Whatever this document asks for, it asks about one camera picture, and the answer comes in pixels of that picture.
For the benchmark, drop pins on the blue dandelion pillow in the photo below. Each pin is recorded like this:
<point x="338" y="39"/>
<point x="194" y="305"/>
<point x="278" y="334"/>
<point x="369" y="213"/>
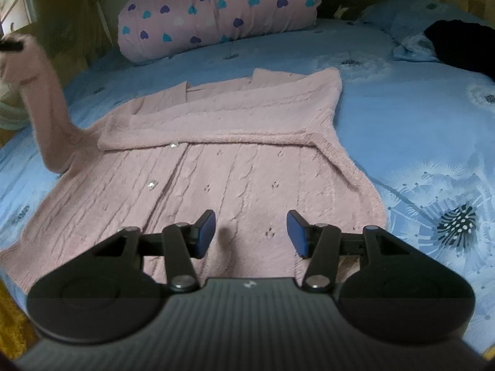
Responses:
<point x="402" y="19"/>

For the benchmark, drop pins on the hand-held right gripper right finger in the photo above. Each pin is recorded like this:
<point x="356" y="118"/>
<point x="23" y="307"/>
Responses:
<point x="297" y="235"/>

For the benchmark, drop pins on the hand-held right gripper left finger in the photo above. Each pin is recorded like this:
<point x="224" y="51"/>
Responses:
<point x="205" y="235"/>

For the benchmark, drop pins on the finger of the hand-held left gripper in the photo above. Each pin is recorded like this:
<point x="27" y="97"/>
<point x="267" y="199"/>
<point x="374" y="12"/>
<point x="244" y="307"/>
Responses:
<point x="9" y="45"/>

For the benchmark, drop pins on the blue dandelion bed sheet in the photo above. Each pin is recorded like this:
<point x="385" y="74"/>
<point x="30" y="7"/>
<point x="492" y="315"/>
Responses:
<point x="406" y="123"/>

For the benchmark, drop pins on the pink heart-print quilt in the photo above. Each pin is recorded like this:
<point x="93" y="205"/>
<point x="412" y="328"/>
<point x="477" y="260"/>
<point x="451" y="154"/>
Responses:
<point x="216" y="15"/>

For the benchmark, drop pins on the black cloth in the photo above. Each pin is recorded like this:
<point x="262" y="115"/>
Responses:
<point x="464" y="46"/>

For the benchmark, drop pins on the pink knit cardigan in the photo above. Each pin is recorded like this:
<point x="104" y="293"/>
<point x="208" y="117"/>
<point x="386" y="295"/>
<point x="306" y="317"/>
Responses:
<point x="232" y="170"/>

